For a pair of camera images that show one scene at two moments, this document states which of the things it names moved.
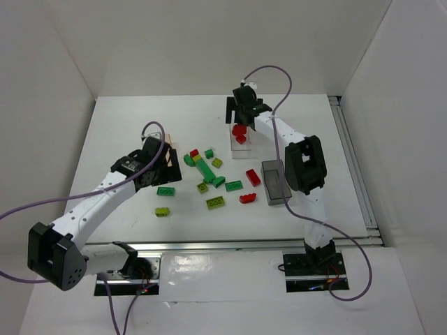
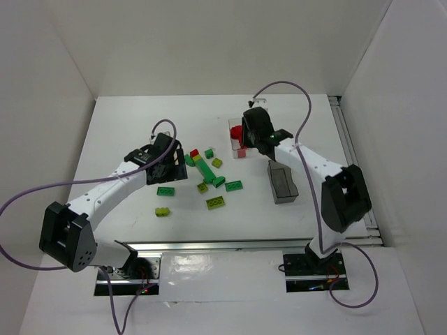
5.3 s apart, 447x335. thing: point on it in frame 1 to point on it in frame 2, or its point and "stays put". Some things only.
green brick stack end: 188,160 stays put
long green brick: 204,171 stays put
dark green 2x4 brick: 165,191 stays put
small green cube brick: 209,153 stays put
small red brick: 239,130 to 241,153
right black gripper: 239,114 to 246,130
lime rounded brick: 163,211 stays put
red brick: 195,152 stays put
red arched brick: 247,198 to 236,133
